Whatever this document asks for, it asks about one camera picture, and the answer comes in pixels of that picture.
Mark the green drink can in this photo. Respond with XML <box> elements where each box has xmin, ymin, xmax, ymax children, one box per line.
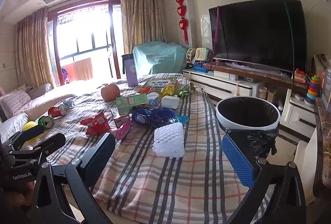
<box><xmin>38</xmin><ymin>115</ymin><xmax>54</xmax><ymax>129</ymax></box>

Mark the white red rattle toy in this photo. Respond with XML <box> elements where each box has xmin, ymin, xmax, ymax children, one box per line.
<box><xmin>186</xmin><ymin>48</ymin><xmax>197</xmax><ymax>64</ymax></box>

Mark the brown marble top cabinet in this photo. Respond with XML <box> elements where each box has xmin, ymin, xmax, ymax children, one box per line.
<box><xmin>295</xmin><ymin>97</ymin><xmax>331</xmax><ymax>201</ymax></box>

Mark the black television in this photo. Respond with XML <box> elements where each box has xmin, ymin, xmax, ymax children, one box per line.
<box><xmin>208</xmin><ymin>0</ymin><xmax>308</xmax><ymax>73</ymax></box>

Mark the teal cloth covered furniture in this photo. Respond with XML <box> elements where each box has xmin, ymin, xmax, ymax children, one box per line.
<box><xmin>132</xmin><ymin>41</ymin><xmax>188</xmax><ymax>76</ymax></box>

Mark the white bin black liner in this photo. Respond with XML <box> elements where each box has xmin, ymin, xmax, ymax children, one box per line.
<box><xmin>217</xmin><ymin>97</ymin><xmax>280</xmax><ymax>160</ymax></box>

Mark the white foam block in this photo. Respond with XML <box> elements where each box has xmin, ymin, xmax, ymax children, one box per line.
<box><xmin>161</xmin><ymin>95</ymin><xmax>180</xmax><ymax>110</ymax></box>

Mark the brown round fruit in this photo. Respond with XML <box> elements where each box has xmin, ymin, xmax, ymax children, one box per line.
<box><xmin>100</xmin><ymin>83</ymin><xmax>121</xmax><ymax>102</ymax></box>

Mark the red heart hanging decoration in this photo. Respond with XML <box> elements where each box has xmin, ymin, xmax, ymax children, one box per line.
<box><xmin>174</xmin><ymin>0</ymin><xmax>190</xmax><ymax>45</ymax></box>

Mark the pink striped pillow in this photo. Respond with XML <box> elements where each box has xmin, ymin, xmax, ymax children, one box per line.
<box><xmin>0</xmin><ymin>89</ymin><xmax>33</xmax><ymax>118</ymax></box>

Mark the beige patterned curtain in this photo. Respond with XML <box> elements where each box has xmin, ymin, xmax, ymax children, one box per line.
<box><xmin>14</xmin><ymin>7</ymin><xmax>56</xmax><ymax>88</ymax></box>
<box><xmin>120</xmin><ymin>0</ymin><xmax>167</xmax><ymax>55</ymax></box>

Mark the green snack packet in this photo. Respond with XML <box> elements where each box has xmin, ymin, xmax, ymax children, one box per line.
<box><xmin>177</xmin><ymin>86</ymin><xmax>197</xmax><ymax>96</ymax></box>

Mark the rainbow ring stacker toy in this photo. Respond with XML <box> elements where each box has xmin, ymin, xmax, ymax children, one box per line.
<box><xmin>304</xmin><ymin>75</ymin><xmax>322</xmax><ymax>105</ymax></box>

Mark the red crushed can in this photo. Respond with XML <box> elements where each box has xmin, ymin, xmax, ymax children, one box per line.
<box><xmin>48</xmin><ymin>105</ymin><xmax>67</xmax><ymax>118</ymax></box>

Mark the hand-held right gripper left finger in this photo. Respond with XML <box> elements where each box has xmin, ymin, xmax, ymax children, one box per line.
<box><xmin>24</xmin><ymin>132</ymin><xmax>117</xmax><ymax>224</ymax></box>

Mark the grey pillow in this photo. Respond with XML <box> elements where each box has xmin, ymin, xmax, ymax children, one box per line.
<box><xmin>27</xmin><ymin>82</ymin><xmax>52</xmax><ymax>99</ymax></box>

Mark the red snack packet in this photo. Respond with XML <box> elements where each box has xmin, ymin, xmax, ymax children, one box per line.
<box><xmin>80</xmin><ymin>111</ymin><xmax>112</xmax><ymax>136</ymax></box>

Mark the pink snack packet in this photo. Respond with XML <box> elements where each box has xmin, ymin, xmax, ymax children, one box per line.
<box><xmin>115</xmin><ymin>120</ymin><xmax>135</xmax><ymax>141</ymax></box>

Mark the blue plastic bag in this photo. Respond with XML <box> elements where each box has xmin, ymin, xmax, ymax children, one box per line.
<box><xmin>131</xmin><ymin>106</ymin><xmax>176</xmax><ymax>127</ymax></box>

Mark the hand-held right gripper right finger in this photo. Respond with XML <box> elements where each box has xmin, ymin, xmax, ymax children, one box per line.
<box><xmin>222</xmin><ymin>134</ymin><xmax>307</xmax><ymax>224</ymax></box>

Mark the red toy piano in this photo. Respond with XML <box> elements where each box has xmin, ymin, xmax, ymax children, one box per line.
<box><xmin>292</xmin><ymin>68</ymin><xmax>306</xmax><ymax>84</ymax></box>

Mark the purple drink bottle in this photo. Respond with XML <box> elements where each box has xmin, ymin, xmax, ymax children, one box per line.
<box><xmin>121</xmin><ymin>53</ymin><xmax>139</xmax><ymax>87</ymax></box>

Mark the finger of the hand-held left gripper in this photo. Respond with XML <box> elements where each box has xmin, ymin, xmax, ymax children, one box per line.
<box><xmin>4</xmin><ymin>125</ymin><xmax>45</xmax><ymax>149</ymax></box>
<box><xmin>25</xmin><ymin>132</ymin><xmax>67</xmax><ymax>161</ymax></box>

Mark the teal plastic wrapper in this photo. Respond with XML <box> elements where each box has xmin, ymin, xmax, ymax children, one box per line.
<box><xmin>175</xmin><ymin>114</ymin><xmax>190</xmax><ymax>125</ymax></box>

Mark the yellow foam fruit net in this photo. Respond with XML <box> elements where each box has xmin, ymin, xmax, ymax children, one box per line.
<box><xmin>23</xmin><ymin>121</ymin><xmax>39</xmax><ymax>143</ymax></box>

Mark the white flat box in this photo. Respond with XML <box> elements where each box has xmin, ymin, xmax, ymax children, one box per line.
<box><xmin>213</xmin><ymin>70</ymin><xmax>234</xmax><ymax>79</ymax></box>

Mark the green cord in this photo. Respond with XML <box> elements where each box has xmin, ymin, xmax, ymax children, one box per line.
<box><xmin>283</xmin><ymin>0</ymin><xmax>296</xmax><ymax>79</ymax></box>

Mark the toy phone set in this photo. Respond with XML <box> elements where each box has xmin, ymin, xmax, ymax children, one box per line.
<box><xmin>194</xmin><ymin>47</ymin><xmax>213</xmax><ymax>72</ymax></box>

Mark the white tv cabinet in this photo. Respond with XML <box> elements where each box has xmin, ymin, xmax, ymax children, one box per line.
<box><xmin>182</xmin><ymin>62</ymin><xmax>321</xmax><ymax>147</ymax></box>

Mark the red hanging cloth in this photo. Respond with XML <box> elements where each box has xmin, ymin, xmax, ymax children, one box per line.
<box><xmin>62</xmin><ymin>58</ymin><xmax>94</xmax><ymax>81</ymax></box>

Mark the white round trash bin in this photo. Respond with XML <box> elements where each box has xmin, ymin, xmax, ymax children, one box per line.
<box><xmin>215</xmin><ymin>96</ymin><xmax>281</xmax><ymax>136</ymax></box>

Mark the white foam fruit net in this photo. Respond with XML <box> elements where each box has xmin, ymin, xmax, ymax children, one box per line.
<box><xmin>152</xmin><ymin>122</ymin><xmax>185</xmax><ymax>158</ymax></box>

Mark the yellow gold snack packet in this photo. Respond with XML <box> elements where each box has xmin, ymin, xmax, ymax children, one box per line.
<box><xmin>160</xmin><ymin>84</ymin><xmax>180</xmax><ymax>97</ymax></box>

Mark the green drink carton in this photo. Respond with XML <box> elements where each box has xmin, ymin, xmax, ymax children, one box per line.
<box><xmin>115</xmin><ymin>94</ymin><xmax>149</xmax><ymax>113</ymax></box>

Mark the sliding glass door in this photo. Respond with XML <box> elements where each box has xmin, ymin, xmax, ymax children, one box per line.
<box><xmin>48</xmin><ymin>0</ymin><xmax>122</xmax><ymax>79</ymax></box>

